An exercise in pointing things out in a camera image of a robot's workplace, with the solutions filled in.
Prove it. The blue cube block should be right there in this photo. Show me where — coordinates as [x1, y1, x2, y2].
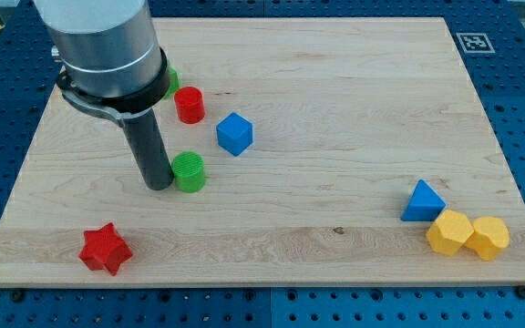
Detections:
[216, 112, 253, 156]

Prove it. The fiducial marker tag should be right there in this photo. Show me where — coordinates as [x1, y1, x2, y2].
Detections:
[457, 32, 495, 54]

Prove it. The green block behind arm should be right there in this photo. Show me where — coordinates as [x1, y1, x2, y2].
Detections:
[163, 67, 180, 99]

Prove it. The yellow hexagon block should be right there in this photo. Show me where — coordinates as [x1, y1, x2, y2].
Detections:
[426, 210, 474, 256]

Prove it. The red cylinder block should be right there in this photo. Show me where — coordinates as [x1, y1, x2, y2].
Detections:
[174, 86, 205, 124]

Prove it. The blue triangle block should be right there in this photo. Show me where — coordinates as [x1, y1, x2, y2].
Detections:
[400, 179, 446, 221]

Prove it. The green cylinder block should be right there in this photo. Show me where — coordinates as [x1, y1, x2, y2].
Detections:
[172, 151, 206, 193]

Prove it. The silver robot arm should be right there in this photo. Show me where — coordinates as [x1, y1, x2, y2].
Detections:
[34, 0, 170, 128]

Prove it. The wooden board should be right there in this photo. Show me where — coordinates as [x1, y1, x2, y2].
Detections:
[0, 17, 525, 289]

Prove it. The yellow rounded block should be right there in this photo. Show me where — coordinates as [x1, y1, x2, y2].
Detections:
[464, 216, 510, 261]

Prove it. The red star block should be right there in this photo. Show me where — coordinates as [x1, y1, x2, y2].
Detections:
[78, 222, 133, 276]

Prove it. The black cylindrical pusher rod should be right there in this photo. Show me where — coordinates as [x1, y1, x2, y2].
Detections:
[122, 108, 174, 190]

